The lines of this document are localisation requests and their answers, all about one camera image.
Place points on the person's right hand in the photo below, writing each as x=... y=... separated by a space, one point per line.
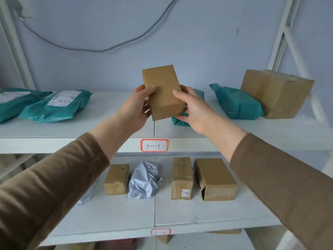
x=200 y=114

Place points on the person's left hand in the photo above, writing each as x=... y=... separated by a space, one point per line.
x=135 y=111

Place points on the teal mailer bag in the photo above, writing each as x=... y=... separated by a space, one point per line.
x=236 y=102
x=52 y=111
x=179 y=123
x=18 y=106

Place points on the cardboard box with torn flap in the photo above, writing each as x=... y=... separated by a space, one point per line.
x=216 y=177

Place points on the narrow cardboard box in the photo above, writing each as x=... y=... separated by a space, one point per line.
x=182 y=177

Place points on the small box shelf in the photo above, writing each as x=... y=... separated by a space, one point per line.
x=117 y=179

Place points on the grey mailer bag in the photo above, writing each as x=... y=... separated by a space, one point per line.
x=145 y=183
x=87 y=197

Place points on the large cardboard box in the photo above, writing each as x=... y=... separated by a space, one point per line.
x=275 y=96

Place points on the white metal shelving rack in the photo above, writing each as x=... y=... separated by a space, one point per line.
x=208 y=213

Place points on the person's left forearm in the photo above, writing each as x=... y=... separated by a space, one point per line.
x=52 y=184

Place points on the person's right forearm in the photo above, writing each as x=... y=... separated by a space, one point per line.
x=281 y=179

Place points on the red box in dark tray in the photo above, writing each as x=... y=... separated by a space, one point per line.
x=117 y=246

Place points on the white wall socket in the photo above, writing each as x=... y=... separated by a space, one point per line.
x=24 y=11

